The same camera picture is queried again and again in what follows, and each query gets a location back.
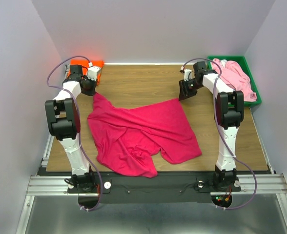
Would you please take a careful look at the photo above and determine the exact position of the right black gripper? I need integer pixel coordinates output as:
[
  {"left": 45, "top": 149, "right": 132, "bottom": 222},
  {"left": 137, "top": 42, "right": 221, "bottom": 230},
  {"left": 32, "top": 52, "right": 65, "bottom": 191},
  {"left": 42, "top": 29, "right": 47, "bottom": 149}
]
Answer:
[{"left": 178, "top": 78, "right": 203, "bottom": 100}]

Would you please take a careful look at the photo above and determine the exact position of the magenta t-shirt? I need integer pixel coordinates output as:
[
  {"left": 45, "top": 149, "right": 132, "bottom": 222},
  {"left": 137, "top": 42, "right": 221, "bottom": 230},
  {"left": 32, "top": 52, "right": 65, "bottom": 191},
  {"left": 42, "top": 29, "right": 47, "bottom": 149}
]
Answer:
[{"left": 87, "top": 93, "right": 202, "bottom": 178}]

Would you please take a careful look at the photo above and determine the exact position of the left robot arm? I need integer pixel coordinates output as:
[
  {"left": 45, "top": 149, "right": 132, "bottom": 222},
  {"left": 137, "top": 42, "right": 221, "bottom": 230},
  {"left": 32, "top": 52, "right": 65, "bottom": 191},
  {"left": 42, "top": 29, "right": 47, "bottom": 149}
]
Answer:
[{"left": 44, "top": 64, "right": 96, "bottom": 193}]

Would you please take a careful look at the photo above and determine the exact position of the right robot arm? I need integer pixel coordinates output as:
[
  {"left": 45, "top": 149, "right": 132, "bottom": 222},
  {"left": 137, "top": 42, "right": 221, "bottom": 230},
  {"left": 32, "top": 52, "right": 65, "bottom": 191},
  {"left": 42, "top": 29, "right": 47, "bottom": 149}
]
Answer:
[{"left": 179, "top": 61, "right": 244, "bottom": 191}]

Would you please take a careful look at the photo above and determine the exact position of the white garment in bin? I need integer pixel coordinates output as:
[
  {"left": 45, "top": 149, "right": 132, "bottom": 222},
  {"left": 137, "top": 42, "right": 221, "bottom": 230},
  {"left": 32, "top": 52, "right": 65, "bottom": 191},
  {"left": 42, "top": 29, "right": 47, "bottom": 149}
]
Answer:
[{"left": 219, "top": 59, "right": 227, "bottom": 68}]

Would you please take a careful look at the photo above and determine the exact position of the pink t-shirt in bin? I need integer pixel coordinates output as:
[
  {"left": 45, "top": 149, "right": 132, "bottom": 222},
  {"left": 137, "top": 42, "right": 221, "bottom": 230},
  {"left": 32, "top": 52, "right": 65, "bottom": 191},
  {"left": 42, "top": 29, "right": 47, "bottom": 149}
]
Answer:
[{"left": 213, "top": 58, "right": 257, "bottom": 102}]

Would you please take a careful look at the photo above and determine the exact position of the green plastic bin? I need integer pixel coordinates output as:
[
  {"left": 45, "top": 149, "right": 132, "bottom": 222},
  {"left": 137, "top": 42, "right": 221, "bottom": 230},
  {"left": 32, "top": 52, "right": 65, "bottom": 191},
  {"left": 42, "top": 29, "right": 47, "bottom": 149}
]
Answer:
[{"left": 207, "top": 55, "right": 262, "bottom": 107}]

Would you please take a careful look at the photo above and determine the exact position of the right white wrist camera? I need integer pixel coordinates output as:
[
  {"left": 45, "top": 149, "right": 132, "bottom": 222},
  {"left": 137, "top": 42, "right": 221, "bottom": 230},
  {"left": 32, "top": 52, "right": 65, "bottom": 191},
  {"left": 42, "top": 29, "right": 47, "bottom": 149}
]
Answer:
[{"left": 180, "top": 67, "right": 194, "bottom": 81}]

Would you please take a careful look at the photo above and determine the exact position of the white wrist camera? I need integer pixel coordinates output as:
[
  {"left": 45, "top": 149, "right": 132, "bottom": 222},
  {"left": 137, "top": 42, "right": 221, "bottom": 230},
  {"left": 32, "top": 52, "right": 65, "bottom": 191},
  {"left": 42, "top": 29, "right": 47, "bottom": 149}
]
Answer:
[
  {"left": 180, "top": 67, "right": 194, "bottom": 81},
  {"left": 87, "top": 66, "right": 102, "bottom": 81}
]

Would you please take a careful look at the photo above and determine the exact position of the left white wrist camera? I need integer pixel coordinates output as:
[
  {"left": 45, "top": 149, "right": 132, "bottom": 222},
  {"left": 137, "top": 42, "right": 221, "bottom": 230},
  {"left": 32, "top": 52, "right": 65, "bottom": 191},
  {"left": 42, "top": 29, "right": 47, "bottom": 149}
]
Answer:
[{"left": 87, "top": 66, "right": 102, "bottom": 81}]

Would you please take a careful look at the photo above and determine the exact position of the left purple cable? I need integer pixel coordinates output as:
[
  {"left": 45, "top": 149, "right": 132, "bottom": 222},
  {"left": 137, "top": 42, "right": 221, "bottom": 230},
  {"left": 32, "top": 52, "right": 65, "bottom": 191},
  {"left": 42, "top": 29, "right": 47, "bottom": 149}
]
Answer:
[{"left": 47, "top": 56, "right": 104, "bottom": 212}]

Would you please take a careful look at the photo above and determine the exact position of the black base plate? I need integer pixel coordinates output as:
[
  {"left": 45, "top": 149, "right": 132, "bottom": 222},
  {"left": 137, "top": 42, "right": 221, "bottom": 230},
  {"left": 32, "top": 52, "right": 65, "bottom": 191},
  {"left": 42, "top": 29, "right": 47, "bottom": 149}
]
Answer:
[{"left": 36, "top": 170, "right": 243, "bottom": 204}]

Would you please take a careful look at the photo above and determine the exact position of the aluminium frame rail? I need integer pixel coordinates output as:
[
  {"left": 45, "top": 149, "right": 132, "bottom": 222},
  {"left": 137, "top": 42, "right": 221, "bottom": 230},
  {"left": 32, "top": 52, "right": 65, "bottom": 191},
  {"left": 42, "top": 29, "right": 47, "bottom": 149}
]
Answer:
[{"left": 26, "top": 174, "right": 287, "bottom": 196}]

